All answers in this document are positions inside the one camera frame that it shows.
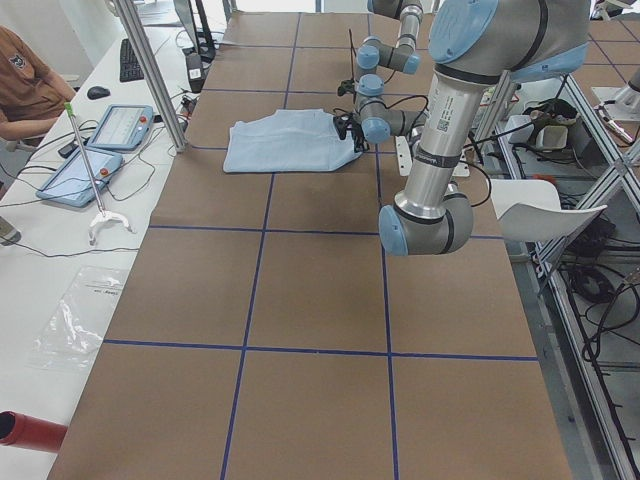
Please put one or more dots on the light blue striped shirt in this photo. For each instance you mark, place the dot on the light blue striped shirt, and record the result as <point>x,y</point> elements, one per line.
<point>288,141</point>

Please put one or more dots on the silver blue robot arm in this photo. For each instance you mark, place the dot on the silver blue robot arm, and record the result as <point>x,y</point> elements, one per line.
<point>471,43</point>
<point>374,53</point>

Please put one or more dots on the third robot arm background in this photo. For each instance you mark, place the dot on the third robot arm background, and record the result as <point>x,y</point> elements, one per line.
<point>619,104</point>

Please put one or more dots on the white plastic chair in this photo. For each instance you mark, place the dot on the white plastic chair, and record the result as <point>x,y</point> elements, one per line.
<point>530,211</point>

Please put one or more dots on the black keyboard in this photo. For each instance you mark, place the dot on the black keyboard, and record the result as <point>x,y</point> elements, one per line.
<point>129,67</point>

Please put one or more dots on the upper blue teach pendant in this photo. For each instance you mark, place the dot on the upper blue teach pendant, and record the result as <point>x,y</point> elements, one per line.
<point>122,127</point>

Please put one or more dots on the blue teach pendant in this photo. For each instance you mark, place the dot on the blue teach pendant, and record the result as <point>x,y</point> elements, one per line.
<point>69,184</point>
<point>122,127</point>

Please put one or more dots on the black computer mouse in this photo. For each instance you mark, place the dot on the black computer mouse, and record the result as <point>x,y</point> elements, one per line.
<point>98,92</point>

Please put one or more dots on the white claw on rod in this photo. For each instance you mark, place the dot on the white claw on rod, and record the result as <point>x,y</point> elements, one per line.
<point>103,218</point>

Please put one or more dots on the pink rod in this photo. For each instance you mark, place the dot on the pink rod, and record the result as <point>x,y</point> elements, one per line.
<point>79,139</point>

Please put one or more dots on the black smartphone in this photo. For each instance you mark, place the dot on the black smartphone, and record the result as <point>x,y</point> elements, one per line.
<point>67,150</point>

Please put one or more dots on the lower blue teach pendant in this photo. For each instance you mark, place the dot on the lower blue teach pendant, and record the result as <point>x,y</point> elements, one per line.
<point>69,184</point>

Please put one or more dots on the person in brown shirt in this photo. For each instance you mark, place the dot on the person in brown shirt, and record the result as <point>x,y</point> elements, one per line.
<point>33,95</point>

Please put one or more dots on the clear plastic bag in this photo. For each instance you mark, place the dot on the clear plastic bag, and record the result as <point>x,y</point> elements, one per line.
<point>73,335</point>

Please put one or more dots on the red bottle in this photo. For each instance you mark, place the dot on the red bottle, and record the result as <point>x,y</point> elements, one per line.
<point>27,432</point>

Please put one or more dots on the aluminium frame post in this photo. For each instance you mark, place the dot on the aluminium frame post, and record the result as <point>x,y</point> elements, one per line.
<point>152,74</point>

